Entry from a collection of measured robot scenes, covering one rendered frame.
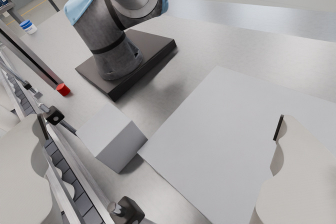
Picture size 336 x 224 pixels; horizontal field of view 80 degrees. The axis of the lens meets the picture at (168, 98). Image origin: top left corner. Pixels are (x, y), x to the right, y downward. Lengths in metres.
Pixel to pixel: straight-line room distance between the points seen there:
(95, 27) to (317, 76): 0.53
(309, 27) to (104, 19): 0.54
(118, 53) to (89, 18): 0.12
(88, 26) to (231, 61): 0.39
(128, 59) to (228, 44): 0.30
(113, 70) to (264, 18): 0.49
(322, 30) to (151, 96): 0.47
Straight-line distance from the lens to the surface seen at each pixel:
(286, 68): 0.56
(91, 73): 0.74
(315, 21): 0.70
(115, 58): 0.61
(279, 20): 0.72
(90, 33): 0.59
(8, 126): 0.60
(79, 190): 0.47
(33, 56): 0.83
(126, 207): 0.29
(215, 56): 0.61
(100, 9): 0.57
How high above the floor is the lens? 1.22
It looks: 45 degrees down
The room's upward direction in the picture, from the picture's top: 28 degrees counter-clockwise
